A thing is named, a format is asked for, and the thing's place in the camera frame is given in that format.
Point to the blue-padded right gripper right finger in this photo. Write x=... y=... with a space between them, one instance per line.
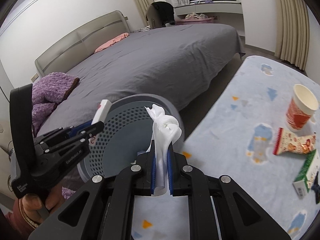
x=218 y=207

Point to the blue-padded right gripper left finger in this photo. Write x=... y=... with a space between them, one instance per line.
x=103 y=207

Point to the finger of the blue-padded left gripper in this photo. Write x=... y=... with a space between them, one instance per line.
x=81 y=139
x=75 y=130

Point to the green white carton box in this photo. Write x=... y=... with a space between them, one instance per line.
x=307 y=174

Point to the red patterned snack wrapper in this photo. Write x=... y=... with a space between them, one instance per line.
x=288 y=141

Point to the white cloth doll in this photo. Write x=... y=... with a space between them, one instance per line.
x=165 y=131

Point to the red white paper cup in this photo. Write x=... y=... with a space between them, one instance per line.
x=302 y=106

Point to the left hand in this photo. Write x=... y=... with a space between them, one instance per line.
x=32 y=204

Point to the purple fluffy blanket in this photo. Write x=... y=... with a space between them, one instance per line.
x=48 y=93

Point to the blue perforated waste basket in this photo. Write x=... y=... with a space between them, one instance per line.
x=127 y=132

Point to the beige headboard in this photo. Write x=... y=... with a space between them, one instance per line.
x=81 y=43

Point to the light blue patterned table cloth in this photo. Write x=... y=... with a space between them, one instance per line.
x=237 y=138

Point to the pink pillow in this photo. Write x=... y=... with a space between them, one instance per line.
x=111 y=42

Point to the grey bed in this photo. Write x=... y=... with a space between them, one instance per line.
x=177 y=63

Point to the chair with black garment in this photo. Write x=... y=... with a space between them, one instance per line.
x=160 y=14

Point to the pink clothes pile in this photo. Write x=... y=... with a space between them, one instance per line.
x=195 y=16

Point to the beige curtain right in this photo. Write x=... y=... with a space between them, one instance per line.
x=293 y=32

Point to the grey window desk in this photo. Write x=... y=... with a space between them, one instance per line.
x=226 y=12

